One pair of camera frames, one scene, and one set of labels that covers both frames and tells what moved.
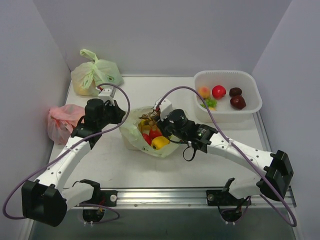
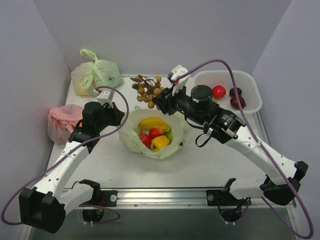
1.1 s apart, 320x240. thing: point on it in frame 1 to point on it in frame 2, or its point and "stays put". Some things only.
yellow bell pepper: (159, 142) stays put
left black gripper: (116, 113) stays put
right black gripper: (162, 125) to (165, 101)
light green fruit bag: (132, 138) stays put
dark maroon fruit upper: (235, 91) stays put
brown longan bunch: (152, 115) to (147, 88)
